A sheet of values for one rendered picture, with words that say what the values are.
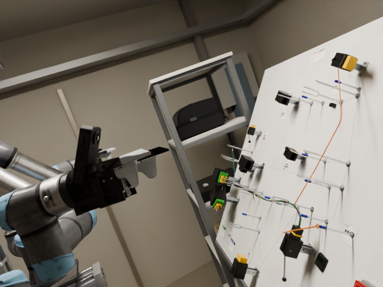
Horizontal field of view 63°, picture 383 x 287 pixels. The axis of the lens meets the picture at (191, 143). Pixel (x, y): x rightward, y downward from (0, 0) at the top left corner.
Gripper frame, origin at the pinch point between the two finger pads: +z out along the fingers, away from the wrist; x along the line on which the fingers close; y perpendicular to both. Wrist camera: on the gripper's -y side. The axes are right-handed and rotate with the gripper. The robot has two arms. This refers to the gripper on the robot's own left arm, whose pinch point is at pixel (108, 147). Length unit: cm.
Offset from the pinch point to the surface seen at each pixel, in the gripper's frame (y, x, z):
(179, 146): 9.8, 25.8, 28.3
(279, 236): 37, 97, -1
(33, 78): -58, -122, 24
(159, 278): 162, -97, 65
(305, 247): 31, 113, -14
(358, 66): -16, 126, 16
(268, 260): 47, 92, -5
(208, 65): -30, 39, 54
